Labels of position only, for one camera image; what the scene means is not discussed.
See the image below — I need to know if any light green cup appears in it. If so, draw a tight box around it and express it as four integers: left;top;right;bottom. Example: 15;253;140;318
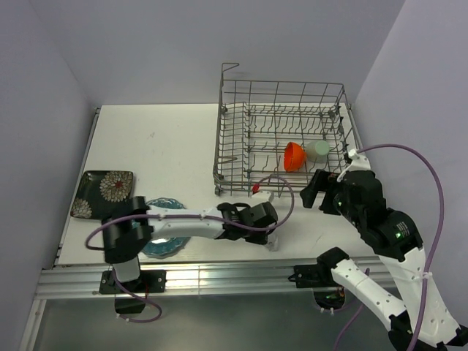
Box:
304;140;330;162

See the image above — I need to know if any clear drinking glass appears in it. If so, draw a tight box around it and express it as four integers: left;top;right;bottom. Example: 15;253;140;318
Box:
264;234;279;252

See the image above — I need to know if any orange plastic bowl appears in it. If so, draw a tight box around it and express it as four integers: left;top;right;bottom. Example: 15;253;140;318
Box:
283;142;306;173

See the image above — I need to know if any teal scalloped plate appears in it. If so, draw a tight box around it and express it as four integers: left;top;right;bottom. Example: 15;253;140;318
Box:
142;197;189;259

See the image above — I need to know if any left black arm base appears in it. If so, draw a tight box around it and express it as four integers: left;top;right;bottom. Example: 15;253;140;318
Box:
99;270;167;324

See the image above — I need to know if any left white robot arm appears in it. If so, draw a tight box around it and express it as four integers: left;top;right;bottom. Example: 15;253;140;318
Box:
102;191;278;292

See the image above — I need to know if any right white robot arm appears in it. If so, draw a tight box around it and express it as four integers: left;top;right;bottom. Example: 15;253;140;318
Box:
300;170;467;350

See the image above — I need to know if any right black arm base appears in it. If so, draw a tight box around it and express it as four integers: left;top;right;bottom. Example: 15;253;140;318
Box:
287;263;339;289

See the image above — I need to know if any black floral square plate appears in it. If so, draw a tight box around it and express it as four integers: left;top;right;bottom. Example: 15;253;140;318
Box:
70;170;134;220

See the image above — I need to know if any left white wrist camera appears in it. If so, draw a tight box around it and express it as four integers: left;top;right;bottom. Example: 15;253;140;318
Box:
251;184;274;203

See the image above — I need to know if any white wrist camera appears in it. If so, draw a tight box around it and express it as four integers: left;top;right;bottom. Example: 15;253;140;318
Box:
336;149;371;182
251;184;274;203

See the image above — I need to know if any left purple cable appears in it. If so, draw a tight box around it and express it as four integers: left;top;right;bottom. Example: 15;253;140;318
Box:
86;174;295;252

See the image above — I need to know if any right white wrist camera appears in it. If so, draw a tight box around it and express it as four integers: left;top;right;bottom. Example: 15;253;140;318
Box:
336;149;371;182

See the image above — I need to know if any grey wire dish rack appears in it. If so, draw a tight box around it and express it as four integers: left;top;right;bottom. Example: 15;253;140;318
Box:
213;62;355;196

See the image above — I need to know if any aluminium mounting rail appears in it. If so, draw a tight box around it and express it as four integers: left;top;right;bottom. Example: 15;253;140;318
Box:
35;255;396;299

